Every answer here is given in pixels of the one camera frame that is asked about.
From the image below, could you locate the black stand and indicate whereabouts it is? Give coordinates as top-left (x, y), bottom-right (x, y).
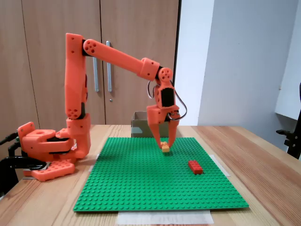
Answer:
top-left (276, 81), bottom-right (301, 161)

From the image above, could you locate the black table clamp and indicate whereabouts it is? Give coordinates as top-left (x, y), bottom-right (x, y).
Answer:
top-left (0, 141), bottom-right (49, 197)

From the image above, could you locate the wooden cabinet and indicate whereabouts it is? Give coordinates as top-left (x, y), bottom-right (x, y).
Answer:
top-left (0, 0), bottom-right (182, 151)

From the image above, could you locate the red lego block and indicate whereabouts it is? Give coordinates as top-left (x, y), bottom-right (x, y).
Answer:
top-left (188, 160), bottom-right (204, 175)

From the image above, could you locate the black power cable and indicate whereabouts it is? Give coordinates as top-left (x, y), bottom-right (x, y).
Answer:
top-left (0, 133), bottom-right (19, 145)

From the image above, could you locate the green lego baseplate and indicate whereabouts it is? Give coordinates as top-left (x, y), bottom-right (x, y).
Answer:
top-left (72, 137), bottom-right (250, 212)

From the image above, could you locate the masking tape strip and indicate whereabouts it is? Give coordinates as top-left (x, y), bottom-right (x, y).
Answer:
top-left (88, 154), bottom-right (101, 174)
top-left (117, 210), bottom-right (214, 226)
top-left (210, 154), bottom-right (230, 178)

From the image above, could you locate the metal cabinet handle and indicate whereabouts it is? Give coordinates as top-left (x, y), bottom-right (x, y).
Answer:
top-left (93, 57), bottom-right (100, 93)
top-left (105, 40), bottom-right (112, 93)

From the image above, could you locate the wrist servo cable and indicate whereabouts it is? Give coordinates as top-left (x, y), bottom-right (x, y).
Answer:
top-left (147, 81), bottom-right (158, 101)

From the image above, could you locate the open cardboard box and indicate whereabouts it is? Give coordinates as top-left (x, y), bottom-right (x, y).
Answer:
top-left (130, 111), bottom-right (174, 138)

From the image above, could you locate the gripper servo cable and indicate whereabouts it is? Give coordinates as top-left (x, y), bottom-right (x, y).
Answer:
top-left (174, 90), bottom-right (188, 120)

